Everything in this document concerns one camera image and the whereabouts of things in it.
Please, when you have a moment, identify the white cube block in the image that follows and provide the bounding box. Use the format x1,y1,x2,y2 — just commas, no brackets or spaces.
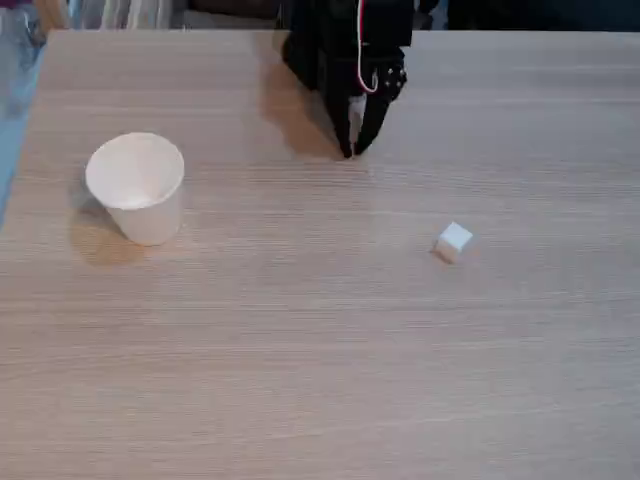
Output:
432,221,475,265

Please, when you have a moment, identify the white paper cup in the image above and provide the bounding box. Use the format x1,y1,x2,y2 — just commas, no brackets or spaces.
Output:
84,131,186,247

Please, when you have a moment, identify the wooden furniture leg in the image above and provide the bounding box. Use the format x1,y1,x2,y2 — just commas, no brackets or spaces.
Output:
32,0,72,31

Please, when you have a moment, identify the blue denim fabric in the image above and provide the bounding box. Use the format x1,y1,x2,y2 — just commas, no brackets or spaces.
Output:
0,0,49,121

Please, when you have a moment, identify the white red gripper motor cable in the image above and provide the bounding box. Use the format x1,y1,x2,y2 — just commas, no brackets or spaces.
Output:
353,0,380,120

